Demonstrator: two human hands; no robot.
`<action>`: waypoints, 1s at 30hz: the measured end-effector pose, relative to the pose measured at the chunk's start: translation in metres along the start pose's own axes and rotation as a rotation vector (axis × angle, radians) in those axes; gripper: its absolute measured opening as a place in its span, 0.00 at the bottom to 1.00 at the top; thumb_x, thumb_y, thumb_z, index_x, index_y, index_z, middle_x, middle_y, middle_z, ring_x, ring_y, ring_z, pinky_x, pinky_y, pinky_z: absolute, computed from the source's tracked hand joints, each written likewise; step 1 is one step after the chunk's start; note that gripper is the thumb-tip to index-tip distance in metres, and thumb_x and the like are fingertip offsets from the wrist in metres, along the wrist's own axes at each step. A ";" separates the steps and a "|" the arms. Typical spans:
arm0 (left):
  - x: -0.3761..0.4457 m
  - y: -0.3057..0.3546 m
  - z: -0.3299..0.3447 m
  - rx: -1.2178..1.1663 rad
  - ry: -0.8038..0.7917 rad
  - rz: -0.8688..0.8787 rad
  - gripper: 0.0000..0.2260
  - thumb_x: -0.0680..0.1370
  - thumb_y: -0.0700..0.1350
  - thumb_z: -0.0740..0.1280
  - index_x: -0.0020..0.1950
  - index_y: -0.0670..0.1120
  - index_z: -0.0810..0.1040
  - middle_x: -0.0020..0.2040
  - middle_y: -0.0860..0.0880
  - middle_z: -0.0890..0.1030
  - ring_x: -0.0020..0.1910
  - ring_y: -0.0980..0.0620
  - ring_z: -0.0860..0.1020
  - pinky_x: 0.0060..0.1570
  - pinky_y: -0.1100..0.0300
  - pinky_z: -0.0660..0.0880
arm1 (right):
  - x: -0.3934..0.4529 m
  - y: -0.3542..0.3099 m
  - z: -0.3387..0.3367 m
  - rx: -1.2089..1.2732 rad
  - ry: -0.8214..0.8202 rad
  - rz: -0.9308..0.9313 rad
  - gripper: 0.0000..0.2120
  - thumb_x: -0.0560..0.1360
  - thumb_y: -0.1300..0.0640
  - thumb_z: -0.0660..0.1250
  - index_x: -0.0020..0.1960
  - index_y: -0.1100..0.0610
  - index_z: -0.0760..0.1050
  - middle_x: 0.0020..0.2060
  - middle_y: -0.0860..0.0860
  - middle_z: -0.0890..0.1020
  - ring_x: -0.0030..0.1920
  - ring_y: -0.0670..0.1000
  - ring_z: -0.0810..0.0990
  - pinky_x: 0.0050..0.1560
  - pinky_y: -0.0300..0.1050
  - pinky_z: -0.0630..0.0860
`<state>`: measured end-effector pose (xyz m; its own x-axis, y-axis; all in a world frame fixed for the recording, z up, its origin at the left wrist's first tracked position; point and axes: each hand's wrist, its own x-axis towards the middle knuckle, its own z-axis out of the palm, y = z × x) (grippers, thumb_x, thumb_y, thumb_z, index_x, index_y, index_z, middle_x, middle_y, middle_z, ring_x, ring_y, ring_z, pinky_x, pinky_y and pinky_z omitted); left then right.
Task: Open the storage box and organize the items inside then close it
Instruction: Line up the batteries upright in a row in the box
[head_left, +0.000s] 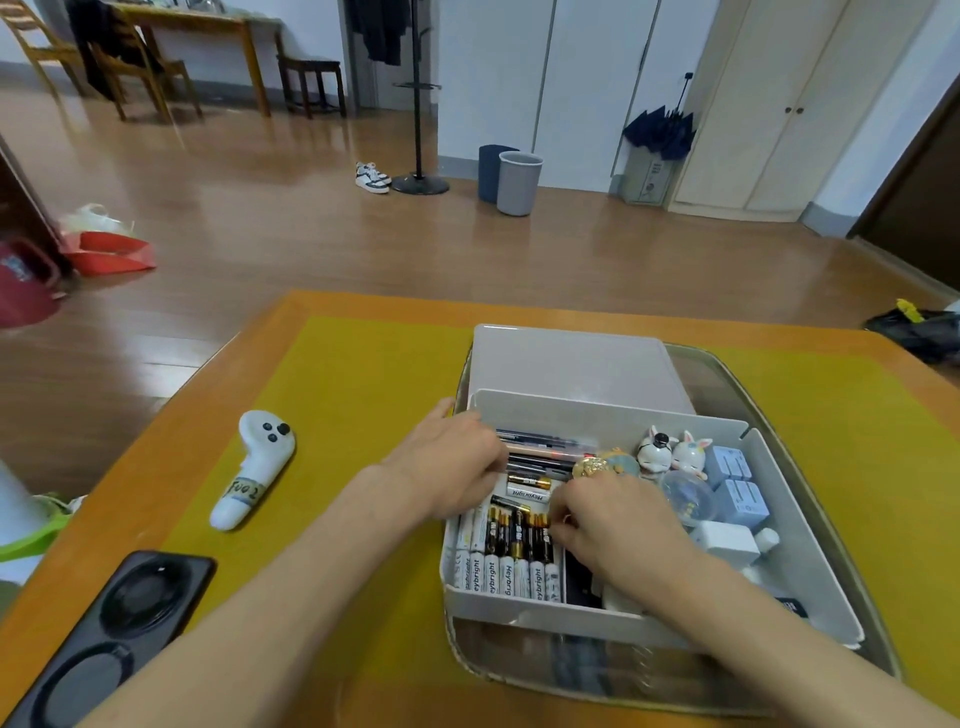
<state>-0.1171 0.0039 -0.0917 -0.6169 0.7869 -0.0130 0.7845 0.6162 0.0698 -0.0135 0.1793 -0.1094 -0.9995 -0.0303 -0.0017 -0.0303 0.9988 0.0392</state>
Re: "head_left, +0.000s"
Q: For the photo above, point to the pile of small batteries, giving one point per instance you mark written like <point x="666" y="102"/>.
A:
<point x="502" y="562"/>

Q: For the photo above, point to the dark hanging coat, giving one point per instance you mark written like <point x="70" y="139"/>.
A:
<point x="379" y="30"/>

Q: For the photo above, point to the yellow table mat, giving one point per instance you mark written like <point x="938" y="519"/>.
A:
<point x="360" y="375"/>

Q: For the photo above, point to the dark brown door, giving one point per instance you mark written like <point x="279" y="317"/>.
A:
<point x="922" y="210"/>

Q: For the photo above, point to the wooden side table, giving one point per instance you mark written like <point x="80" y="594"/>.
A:
<point x="187" y="16"/>

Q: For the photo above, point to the black WiFi device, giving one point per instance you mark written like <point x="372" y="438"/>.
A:
<point x="581" y="585"/>

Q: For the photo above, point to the dark wooden cabinet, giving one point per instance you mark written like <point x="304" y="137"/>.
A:
<point x="19" y="202"/>

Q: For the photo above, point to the person's left hand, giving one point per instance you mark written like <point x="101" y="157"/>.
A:
<point x="442" y="465"/>

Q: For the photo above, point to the black coat stand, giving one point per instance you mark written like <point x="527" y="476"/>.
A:
<point x="420" y="184"/>

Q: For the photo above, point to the person's right hand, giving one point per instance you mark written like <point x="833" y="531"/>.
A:
<point x="630" y="536"/>

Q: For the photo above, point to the dark wooden stool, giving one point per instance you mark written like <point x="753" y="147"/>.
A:
<point x="311" y="64"/>

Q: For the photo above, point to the person's right forearm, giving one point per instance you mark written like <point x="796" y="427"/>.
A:
<point x="787" y="660"/>

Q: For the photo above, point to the dark blue trash bin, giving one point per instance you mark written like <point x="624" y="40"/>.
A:
<point x="487" y="176"/>

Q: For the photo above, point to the stainless steel tray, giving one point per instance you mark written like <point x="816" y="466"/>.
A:
<point x="712" y="382"/>

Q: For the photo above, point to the gray trash bin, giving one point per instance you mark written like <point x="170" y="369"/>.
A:
<point x="520" y="187"/>

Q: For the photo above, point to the red marker pen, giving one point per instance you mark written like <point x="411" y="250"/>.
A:
<point x="547" y="452"/>

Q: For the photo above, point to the white handheld controller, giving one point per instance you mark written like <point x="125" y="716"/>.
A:
<point x="262" y="450"/>

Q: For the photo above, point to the clear round clip container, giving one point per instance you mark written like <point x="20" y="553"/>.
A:
<point x="690" y="499"/>

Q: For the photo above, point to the white box lid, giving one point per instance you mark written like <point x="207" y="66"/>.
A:
<point x="577" y="367"/>

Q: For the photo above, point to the person's left forearm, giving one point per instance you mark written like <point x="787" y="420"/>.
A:
<point x="262" y="630"/>

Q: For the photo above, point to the cream two-door cabinet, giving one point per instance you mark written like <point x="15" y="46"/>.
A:
<point x="765" y="112"/>

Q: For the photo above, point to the black garbage bag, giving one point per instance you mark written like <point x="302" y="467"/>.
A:
<point x="915" y="334"/>

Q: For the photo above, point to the maroon plastic bucket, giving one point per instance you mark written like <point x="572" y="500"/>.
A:
<point x="22" y="292"/>

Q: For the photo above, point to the bundle of black pens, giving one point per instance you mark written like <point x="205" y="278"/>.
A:
<point x="540" y="437"/>

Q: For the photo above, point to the white storage box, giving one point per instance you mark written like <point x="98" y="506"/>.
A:
<point x="585" y="416"/>

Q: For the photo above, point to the white built-in wardrobe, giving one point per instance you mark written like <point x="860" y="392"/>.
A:
<point x="600" y="90"/>

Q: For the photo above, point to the black jacket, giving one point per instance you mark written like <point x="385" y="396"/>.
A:
<point x="97" y="37"/>

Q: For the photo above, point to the white bunny figurine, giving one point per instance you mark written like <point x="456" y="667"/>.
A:
<point x="690" y="457"/>

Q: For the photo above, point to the white sneaker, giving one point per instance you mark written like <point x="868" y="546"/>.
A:
<point x="371" y="185"/>
<point x="367" y="169"/>

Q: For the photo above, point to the small white-capped bottle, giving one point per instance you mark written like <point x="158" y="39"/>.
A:
<point x="767" y="541"/>

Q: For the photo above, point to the white figurine black hat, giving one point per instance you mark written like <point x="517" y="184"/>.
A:
<point x="656" y="454"/>

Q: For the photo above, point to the red cylindrical can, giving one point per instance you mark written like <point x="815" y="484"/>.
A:
<point x="592" y="466"/>

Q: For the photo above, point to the red plastic bag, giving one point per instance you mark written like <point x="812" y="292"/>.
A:
<point x="112" y="255"/>

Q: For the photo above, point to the gray metal safe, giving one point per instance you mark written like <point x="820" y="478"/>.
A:
<point x="649" y="180"/>

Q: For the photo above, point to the navy folded umbrella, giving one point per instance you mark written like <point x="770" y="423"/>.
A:
<point x="660" y="135"/>

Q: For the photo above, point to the light wooden chair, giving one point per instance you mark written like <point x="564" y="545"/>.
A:
<point x="52" y="51"/>

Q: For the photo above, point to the black smartphone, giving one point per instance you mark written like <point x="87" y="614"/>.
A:
<point x="105" y="637"/>

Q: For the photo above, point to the green and white chair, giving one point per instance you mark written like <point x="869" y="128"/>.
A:
<point x="19" y="510"/>

